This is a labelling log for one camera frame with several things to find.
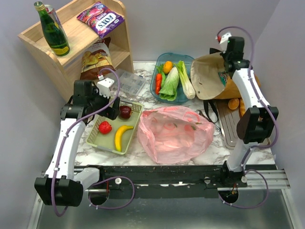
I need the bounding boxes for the red silver soda can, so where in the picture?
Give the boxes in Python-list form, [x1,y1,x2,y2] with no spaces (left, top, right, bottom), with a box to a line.
[45,4,63,29]

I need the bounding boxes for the brown potato chips bag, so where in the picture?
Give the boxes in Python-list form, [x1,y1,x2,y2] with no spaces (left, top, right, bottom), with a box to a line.
[80,37,115,81]

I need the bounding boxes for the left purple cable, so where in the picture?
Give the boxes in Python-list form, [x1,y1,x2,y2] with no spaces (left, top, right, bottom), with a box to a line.
[51,68,135,217]

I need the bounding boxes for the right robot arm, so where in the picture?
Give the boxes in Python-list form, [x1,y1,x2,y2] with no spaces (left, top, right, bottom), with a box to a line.
[219,32,279,187]

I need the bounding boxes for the long baguette bread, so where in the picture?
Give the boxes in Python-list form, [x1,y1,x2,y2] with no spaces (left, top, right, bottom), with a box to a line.
[239,98,246,117]

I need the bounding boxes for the green celery stalk bunch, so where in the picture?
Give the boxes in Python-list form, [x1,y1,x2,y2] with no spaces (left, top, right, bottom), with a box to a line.
[174,61,196,99]

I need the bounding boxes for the red tomato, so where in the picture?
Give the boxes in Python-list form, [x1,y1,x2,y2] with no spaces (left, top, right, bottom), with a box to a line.
[98,121,112,135]

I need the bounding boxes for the yellow banana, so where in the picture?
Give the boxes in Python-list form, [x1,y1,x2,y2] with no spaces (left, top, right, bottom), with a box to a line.
[114,125,134,152]

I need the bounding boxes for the light green plastic basket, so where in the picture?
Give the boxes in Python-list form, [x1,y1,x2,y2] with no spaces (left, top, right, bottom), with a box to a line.
[86,100,142,155]

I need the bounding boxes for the silver metal tray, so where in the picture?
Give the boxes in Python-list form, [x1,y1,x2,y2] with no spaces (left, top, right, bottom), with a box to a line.
[215,100,241,149]

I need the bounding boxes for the purple Fox's candy bag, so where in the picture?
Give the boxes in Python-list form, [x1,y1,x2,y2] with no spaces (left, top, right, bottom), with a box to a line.
[77,2,124,39]

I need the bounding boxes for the napa cabbage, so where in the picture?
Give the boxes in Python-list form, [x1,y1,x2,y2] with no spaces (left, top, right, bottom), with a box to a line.
[159,67,180,101]

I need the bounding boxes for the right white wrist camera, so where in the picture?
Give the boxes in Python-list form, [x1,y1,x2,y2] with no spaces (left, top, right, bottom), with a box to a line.
[216,32,232,52]

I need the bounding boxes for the red apple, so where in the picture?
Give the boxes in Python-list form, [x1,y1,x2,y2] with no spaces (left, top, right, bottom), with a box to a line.
[119,105,132,119]

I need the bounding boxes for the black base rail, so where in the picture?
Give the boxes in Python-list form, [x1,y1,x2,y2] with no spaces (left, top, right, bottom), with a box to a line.
[86,166,247,202]

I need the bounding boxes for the small round bread roll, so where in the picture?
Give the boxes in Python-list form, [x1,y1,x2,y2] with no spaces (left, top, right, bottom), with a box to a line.
[228,98,240,110]

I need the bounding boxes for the green glass bottle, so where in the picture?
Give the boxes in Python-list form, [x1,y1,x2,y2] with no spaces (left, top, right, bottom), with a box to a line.
[34,1,70,56]

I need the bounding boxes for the teal transparent plastic container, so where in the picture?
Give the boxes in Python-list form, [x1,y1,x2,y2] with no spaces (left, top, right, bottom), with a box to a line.
[150,52,194,105]

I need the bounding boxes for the orange carrot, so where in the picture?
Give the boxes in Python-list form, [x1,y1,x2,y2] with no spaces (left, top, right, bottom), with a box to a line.
[155,73,163,95]

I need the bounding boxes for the pink plastic grocery bag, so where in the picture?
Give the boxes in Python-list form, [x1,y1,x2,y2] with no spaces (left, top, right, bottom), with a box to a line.
[137,105,214,164]

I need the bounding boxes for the orange tote bag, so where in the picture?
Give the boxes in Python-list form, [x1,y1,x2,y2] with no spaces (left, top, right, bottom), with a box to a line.
[190,47,262,124]

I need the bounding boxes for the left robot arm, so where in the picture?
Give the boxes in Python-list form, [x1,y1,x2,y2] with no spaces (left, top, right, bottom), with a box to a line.
[34,78,120,207]

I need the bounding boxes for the colourful snack packet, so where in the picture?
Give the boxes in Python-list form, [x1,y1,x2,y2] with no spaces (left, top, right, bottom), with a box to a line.
[218,72,230,87]

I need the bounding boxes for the purple cable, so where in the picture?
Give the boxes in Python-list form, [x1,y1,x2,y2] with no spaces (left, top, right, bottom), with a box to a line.
[51,68,135,217]
[217,26,280,209]

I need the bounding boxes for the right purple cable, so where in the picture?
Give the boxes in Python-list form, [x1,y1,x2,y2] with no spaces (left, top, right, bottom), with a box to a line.
[217,26,280,209]

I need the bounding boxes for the wooden shelf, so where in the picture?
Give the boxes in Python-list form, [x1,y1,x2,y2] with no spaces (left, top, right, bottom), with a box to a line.
[18,0,134,101]

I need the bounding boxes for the orange tangerine fruit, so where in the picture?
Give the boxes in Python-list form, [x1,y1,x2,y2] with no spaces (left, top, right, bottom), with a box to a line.
[163,61,173,74]

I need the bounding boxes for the clear plastic compartment box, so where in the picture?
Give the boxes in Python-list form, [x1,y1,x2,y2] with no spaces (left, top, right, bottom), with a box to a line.
[116,69,146,95]

